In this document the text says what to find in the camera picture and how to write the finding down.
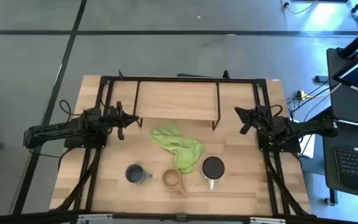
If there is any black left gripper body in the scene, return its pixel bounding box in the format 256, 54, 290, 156
105, 100, 127, 141

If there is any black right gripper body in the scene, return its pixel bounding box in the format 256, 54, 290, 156
239, 105, 273, 135

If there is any dark grey mug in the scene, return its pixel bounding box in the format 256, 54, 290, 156
124, 163, 154, 185

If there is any steel mug with black lid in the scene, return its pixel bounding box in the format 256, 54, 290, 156
200, 156, 226, 191

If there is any wooden shelf with black legs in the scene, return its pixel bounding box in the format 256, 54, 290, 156
132, 80, 223, 132

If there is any white paper sheet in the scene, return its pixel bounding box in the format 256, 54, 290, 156
299, 133, 316, 159

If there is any green cloth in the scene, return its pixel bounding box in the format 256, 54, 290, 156
149, 121, 205, 175

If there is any black cart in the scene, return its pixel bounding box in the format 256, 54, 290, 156
321, 47, 358, 202

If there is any black laptop keyboard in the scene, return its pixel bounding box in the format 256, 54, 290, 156
334, 145, 358, 189

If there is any black slanted pole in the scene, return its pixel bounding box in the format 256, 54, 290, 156
337, 19, 358, 59

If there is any black overhead beam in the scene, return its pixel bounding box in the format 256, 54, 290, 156
0, 209, 358, 224

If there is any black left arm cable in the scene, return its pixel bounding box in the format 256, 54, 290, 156
58, 99, 85, 118

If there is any black floor cable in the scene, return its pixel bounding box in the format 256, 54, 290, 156
287, 78, 331, 123

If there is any white floor cable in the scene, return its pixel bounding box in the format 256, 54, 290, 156
302, 82, 344, 123

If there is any black metal table frame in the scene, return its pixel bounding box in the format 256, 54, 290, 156
50, 69, 317, 218

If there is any wooden cup with handle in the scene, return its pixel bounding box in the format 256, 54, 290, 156
162, 168, 190, 198

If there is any yellowish cable with black plug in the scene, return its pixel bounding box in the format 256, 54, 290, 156
278, 0, 319, 16

